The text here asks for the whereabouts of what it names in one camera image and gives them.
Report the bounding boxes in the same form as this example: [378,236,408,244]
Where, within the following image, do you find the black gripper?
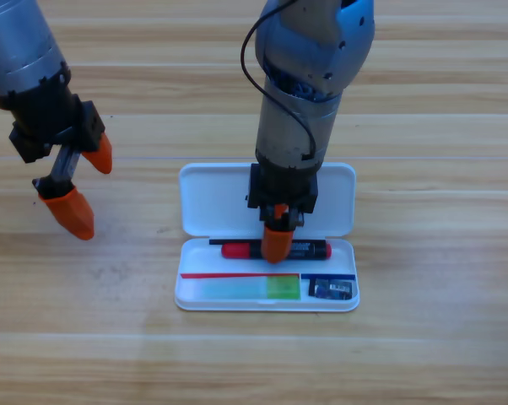
[246,162,321,265]
[8,94,113,242]

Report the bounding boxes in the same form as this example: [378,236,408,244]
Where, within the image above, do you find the red and black marker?
[220,239,333,261]

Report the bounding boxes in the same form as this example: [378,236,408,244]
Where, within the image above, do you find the green highlighter pen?
[190,273,302,302]

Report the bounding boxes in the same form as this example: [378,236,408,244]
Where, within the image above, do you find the dark blue eraser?
[307,278,354,301]

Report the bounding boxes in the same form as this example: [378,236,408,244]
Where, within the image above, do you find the white Unitree pencil case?
[174,162,360,313]

